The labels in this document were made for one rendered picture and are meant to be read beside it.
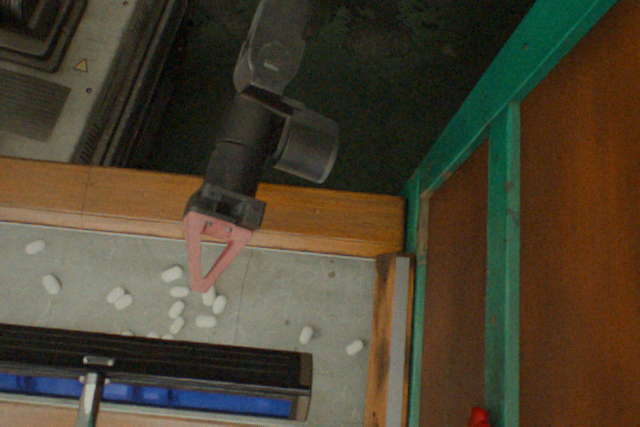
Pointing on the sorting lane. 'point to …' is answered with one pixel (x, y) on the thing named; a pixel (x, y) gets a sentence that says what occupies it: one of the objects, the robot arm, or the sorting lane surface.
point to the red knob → (478, 417)
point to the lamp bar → (158, 372)
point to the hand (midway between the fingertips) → (200, 284)
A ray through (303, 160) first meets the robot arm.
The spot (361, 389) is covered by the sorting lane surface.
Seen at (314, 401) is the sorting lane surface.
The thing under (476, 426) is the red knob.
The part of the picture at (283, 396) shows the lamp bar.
